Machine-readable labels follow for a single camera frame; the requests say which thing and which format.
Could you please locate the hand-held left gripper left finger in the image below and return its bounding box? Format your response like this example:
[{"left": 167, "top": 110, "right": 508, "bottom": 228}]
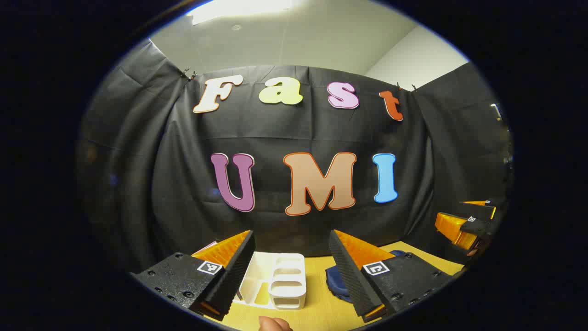
[{"left": 131, "top": 230, "right": 256, "bottom": 321}]

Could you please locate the blue schoolbag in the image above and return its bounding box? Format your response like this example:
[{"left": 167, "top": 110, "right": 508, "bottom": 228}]
[{"left": 325, "top": 250, "right": 407, "bottom": 303}]

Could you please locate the black backdrop cloth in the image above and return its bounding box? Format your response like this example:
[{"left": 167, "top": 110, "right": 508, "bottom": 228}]
[{"left": 78, "top": 39, "right": 513, "bottom": 276}]

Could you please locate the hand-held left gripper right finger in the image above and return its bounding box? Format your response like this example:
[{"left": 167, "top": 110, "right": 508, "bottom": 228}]
[{"left": 328, "top": 229, "right": 460, "bottom": 322}]

